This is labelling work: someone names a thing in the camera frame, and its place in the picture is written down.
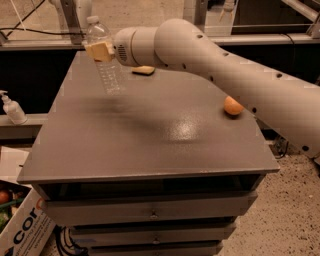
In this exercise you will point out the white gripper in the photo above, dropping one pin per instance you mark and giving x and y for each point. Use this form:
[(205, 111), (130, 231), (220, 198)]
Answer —
[(122, 45)]

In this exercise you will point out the clear plastic water bottle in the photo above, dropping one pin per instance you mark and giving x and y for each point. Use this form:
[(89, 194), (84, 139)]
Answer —
[(105, 63)]

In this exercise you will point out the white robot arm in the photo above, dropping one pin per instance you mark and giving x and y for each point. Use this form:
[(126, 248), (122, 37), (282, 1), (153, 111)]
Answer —
[(286, 104)]

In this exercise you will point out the white pump dispenser bottle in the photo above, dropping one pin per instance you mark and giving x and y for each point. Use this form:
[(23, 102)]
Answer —
[(12, 109)]

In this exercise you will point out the yellow sponge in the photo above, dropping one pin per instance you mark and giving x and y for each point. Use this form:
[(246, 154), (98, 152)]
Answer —
[(143, 70)]

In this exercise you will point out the grey drawer cabinet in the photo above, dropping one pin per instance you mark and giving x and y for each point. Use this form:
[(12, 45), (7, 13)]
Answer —
[(145, 166)]

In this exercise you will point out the orange fruit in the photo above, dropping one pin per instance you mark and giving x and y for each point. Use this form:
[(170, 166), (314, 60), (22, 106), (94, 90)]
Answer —
[(232, 107)]

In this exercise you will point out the white cardboard box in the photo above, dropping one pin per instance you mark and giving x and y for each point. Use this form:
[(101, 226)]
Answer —
[(25, 228)]

